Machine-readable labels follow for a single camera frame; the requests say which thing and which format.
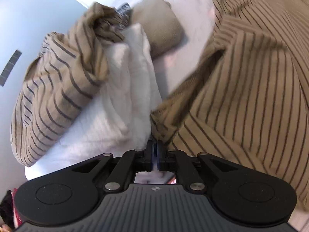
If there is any brown striped shirt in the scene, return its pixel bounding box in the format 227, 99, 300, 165
151, 0, 308, 209

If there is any white folded towel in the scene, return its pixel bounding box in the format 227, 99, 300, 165
25, 24, 162, 180

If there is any red plastic bag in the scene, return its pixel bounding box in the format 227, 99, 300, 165
1, 188, 19, 229

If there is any tan folded garment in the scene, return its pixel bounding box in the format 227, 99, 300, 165
130, 0, 184, 59

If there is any dark floral garment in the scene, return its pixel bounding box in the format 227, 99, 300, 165
116, 3, 132, 29

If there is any polka dot bed sheet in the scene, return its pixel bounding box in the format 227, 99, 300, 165
125, 0, 218, 187

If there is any grey wall switch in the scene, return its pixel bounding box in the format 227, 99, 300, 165
0, 50, 22, 87

